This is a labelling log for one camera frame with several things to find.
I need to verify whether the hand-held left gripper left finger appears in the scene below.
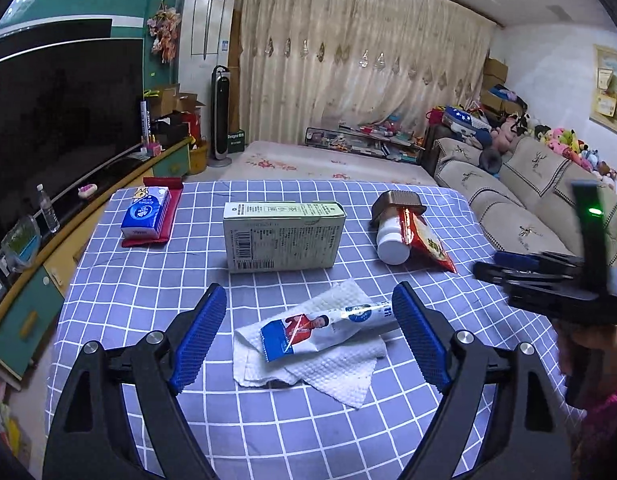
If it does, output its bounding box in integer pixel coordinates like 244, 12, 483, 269
41, 282, 228, 480

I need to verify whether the person's right hand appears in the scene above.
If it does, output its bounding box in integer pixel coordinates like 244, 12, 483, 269
571, 322, 617, 396

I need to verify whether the black box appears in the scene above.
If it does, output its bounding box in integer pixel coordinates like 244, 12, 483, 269
151, 115, 189, 143

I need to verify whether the green and yellow tv cabinet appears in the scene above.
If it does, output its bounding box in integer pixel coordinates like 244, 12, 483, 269
0, 137, 192, 391

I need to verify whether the white standing air conditioner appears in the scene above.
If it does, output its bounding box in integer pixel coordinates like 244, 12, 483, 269
178, 0, 236, 148

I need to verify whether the beige patterned curtain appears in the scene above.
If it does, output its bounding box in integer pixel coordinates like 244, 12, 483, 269
228, 0, 497, 148

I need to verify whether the large black television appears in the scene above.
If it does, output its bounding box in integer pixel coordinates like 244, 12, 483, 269
0, 37, 145, 253

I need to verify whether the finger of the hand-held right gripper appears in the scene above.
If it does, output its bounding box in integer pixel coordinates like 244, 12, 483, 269
493, 251, 587, 273
473, 261, 584, 293

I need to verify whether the framed wall picture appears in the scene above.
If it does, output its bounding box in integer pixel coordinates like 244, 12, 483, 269
590, 44, 617, 141

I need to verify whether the glass low table with clutter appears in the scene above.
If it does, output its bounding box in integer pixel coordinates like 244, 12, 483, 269
305, 122, 424, 163

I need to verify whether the red snack packet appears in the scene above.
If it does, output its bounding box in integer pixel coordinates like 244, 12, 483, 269
397, 207, 458, 274

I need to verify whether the red bag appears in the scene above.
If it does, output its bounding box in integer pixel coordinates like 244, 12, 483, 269
181, 112, 202, 143

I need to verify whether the beige sofa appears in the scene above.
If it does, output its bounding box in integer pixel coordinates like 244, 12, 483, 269
431, 136, 617, 281

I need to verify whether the pile of books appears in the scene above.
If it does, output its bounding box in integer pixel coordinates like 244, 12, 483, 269
0, 375, 24, 461

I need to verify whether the clear water bottle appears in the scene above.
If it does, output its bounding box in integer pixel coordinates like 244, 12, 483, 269
37, 184, 60, 233

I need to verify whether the yellow bucket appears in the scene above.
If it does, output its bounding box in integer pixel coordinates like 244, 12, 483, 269
188, 141, 209, 176

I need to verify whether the open cardboard box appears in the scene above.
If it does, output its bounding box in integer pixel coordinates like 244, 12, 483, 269
147, 84, 206, 126

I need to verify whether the blue tissue pack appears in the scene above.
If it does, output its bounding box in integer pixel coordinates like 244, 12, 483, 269
121, 186, 172, 238

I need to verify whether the artificial flower bunch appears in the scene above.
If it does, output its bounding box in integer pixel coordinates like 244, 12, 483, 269
147, 0, 182, 65

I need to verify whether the pale green cardboard box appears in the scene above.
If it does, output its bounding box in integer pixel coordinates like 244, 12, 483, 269
223, 201, 347, 273

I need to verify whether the white paper towel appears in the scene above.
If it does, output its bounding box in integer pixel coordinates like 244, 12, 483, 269
232, 280, 387, 409

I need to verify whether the blue starred bag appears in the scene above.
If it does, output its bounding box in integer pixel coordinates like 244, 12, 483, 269
441, 105, 492, 136

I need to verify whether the blue checked tablecloth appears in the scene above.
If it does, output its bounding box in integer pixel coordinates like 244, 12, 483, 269
43, 180, 589, 480

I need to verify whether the black monitor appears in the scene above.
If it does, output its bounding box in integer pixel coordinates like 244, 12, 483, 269
0, 18, 113, 43

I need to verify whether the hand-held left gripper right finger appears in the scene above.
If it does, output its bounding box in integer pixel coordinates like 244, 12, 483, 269
391, 281, 574, 480

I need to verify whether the white bottle with brown cap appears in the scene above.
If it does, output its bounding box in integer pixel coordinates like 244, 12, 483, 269
371, 190, 428, 266

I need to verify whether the white shuttlecock tube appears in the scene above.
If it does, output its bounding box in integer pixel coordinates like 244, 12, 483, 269
140, 100, 153, 146

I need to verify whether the white toothpaste tube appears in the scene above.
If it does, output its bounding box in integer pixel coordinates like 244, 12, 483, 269
260, 301, 400, 362

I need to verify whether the pile of plush toys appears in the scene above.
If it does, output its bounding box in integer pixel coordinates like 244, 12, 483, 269
491, 112, 617, 191

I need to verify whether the glass bowl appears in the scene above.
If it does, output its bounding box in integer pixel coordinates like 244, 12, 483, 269
0, 215, 42, 273

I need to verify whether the black tower fan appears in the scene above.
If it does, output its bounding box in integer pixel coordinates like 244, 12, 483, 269
208, 65, 232, 167

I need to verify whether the person's right forearm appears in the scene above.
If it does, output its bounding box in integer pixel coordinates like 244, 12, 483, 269
573, 382, 617, 480

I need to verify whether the red flat pouch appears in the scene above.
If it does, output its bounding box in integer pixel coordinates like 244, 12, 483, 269
122, 176, 184, 247

